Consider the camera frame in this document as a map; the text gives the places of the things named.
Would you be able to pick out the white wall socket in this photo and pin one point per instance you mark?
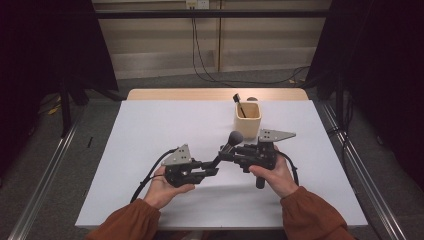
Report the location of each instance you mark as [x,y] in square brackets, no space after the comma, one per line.
[197,4]

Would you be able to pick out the black horizontal frame bar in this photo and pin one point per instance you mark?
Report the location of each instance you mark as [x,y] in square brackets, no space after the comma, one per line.
[150,13]

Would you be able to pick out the black powder makeup brush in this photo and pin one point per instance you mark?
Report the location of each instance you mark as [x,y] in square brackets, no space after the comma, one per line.
[235,138]

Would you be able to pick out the aluminium floor rail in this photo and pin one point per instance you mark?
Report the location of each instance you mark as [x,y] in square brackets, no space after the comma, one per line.
[384,206]
[43,186]

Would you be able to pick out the cream square ceramic cup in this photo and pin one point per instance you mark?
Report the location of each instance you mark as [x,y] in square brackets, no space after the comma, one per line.
[246,126]

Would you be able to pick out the small grey round object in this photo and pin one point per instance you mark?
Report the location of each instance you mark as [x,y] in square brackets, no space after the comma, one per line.
[252,99]

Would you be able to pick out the black metal stand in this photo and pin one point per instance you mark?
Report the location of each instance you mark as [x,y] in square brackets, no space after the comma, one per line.
[339,100]
[65,113]

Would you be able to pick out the thin black makeup brush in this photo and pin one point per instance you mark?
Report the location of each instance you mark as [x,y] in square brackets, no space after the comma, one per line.
[236,98]

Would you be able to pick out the person's right hand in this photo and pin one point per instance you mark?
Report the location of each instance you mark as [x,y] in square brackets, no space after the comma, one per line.
[280,176]

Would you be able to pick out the black curtain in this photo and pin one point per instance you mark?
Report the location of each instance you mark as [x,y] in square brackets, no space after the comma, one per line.
[33,50]
[383,66]

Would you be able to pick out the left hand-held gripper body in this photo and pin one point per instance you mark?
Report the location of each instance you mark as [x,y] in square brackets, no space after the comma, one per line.
[181,158]

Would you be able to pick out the person's left hand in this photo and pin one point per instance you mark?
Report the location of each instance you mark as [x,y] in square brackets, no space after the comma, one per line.
[160,193]

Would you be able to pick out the yellow floor tape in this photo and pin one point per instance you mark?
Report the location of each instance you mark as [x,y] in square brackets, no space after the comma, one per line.
[295,81]
[53,110]

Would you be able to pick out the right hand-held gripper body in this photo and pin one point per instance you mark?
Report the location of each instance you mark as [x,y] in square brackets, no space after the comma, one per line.
[263,155]

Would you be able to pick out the white table mat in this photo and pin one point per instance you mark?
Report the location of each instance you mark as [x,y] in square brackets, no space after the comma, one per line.
[133,133]

